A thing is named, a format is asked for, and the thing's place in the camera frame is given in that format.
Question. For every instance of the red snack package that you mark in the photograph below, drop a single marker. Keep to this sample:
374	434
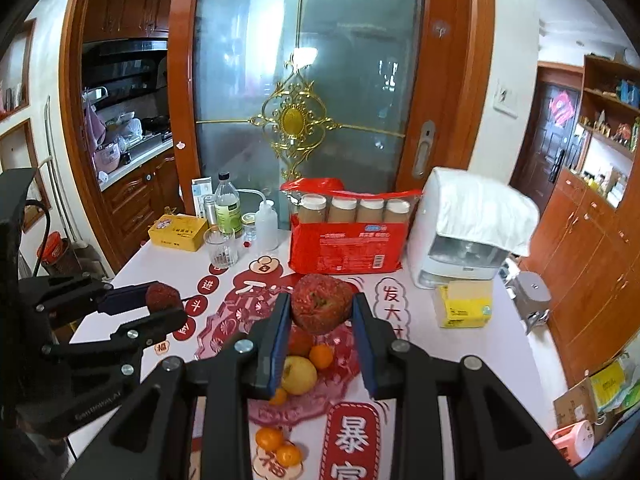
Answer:
345	245

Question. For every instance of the brown entrance door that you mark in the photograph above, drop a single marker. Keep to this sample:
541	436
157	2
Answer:
535	150

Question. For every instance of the white squeeze bottle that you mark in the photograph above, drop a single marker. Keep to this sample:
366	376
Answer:
268	227

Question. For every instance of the silver metal can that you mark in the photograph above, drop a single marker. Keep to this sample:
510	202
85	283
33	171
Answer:
209	210

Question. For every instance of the small glass jar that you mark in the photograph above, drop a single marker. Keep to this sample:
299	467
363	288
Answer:
249	227

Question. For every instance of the small orange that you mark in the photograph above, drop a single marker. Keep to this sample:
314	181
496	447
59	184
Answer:
278	396
289	455
269	438
321	356

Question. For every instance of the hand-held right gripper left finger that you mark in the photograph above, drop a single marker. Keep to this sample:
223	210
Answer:
277	350

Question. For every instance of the frosted glass sliding door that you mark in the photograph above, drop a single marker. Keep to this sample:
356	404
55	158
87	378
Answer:
350	60

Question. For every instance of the wooden shelf cabinet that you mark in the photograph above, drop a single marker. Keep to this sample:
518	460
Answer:
590	240

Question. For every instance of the pink rice cooker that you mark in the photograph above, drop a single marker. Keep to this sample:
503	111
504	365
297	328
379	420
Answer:
109	157

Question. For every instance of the glass bottle green label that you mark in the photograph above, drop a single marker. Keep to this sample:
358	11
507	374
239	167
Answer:
227	210

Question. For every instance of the red door decoration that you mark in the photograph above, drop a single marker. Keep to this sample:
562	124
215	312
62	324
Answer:
561	108

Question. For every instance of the white countertop appliance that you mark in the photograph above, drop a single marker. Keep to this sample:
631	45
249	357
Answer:
435	260

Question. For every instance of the red lychee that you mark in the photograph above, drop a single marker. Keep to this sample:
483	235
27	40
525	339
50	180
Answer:
162	296

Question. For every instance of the yellow plastic bag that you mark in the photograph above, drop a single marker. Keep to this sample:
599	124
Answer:
610	385

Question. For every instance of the yellow cardboard box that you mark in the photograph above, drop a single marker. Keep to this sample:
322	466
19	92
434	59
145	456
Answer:
462	305
177	232

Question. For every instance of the white cloth cover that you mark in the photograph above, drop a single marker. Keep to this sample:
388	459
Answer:
480	205

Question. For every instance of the white wall switch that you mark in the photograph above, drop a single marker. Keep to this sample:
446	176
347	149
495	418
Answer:
505	99

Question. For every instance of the yellow pear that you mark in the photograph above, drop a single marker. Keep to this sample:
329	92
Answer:
300	375

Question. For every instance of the brown cardboard box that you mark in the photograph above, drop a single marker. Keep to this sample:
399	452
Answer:
575	402

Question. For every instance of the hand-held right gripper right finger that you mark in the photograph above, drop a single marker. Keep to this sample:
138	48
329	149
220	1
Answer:
364	350

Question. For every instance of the wooden kitchen wall cabinet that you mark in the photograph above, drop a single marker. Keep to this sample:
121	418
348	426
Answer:
130	0

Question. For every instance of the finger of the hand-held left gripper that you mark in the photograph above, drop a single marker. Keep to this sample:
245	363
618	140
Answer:
150	330
125	299

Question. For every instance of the grey plastic stool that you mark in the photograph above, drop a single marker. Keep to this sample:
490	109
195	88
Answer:
530	292

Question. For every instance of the wooden kitchen base cabinet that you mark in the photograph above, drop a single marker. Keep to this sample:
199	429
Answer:
135	205

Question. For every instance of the white carton box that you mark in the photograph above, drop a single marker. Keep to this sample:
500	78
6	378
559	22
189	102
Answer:
201	190

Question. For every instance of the red apple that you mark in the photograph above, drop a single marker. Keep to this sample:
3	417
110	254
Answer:
322	305

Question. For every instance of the clear drinking glass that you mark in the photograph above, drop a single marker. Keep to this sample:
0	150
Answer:
221	247

